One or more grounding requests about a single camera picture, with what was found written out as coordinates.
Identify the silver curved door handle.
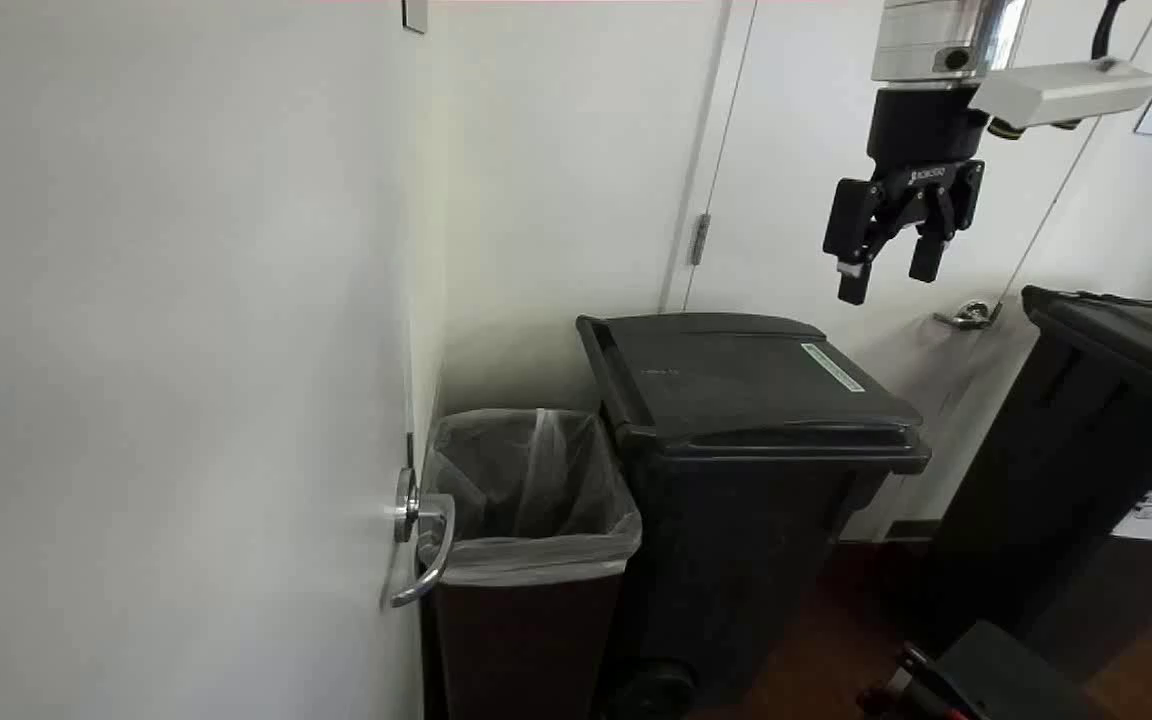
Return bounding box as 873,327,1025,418
380,465,458,610

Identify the black trash bin lid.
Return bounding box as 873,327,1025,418
576,312,933,477

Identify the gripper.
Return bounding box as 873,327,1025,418
822,84,988,307

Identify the black wheeled trash bin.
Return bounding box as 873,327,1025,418
576,312,933,720

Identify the open bin with clear liner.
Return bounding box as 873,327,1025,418
416,407,644,720

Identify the black labelled bin lid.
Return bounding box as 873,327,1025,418
1021,285,1152,401

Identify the black bin with white label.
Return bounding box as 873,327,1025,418
921,285,1152,691

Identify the white door with hinge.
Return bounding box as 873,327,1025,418
681,0,1152,543

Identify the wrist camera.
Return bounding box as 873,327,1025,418
969,57,1152,141

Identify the silver lever door handle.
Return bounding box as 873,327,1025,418
932,298,1003,332

